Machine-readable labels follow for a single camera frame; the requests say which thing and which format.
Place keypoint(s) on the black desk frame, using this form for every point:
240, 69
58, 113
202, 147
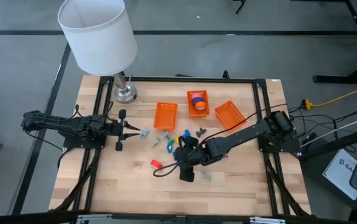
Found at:
331, 79

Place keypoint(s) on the white printed box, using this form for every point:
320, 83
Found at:
340, 174

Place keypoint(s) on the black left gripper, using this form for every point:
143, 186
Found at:
116, 128

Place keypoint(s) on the dark binder clip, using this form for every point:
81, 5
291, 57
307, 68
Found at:
201, 132

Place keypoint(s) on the pink tape roll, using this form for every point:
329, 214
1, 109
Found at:
197, 95

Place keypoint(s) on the orange plastic mesh basket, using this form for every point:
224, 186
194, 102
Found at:
229, 115
165, 116
189, 105

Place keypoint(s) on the light blue staple remover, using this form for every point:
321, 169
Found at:
144, 133
166, 136

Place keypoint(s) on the blue tape roll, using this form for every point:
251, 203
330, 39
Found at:
197, 100

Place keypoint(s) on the black stand leg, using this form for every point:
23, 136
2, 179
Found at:
240, 7

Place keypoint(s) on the red tape roll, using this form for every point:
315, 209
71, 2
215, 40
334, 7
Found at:
156, 164

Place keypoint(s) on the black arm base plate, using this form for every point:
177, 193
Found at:
82, 143
278, 147

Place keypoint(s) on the silver frame bracket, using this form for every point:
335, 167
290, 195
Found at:
267, 220
94, 219

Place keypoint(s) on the orange tape roll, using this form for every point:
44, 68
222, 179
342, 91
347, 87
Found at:
201, 106

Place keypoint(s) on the green mini stapler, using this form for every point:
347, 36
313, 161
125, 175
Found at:
170, 142

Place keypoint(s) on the black frame crossbeam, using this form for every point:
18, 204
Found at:
166, 219

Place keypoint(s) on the yellow mini stapler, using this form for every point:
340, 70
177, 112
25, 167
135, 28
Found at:
177, 140

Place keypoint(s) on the black desk foot bar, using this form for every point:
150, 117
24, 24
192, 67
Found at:
327, 146

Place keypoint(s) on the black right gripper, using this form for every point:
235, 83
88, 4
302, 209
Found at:
195, 155

